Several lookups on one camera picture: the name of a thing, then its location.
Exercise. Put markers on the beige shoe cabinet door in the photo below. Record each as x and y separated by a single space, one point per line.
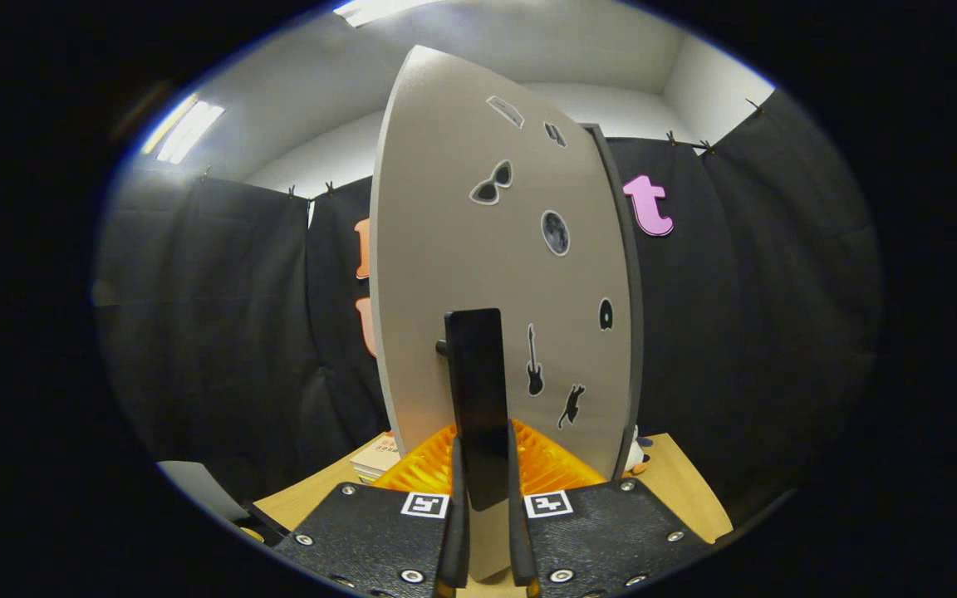
445 208

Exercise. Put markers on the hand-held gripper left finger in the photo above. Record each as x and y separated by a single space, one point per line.
458 531

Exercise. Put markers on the dark grey shoe cabinet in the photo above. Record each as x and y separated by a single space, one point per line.
635 291

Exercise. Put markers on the wide ceiling light panel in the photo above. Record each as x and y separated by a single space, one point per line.
379 8

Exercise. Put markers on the black backdrop cloth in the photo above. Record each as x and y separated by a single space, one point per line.
213 332

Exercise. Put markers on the grey panel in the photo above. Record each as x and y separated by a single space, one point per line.
196 490

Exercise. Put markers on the small white orange figurine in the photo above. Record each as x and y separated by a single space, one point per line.
636 455

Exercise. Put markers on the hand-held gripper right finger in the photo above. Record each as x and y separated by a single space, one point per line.
518 540

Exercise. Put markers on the beige cover book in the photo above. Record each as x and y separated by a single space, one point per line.
379 453

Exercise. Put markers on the narrow ceiling light panel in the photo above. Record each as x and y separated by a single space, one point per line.
184 129

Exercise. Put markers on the yellow edged book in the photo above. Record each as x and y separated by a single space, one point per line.
370 473

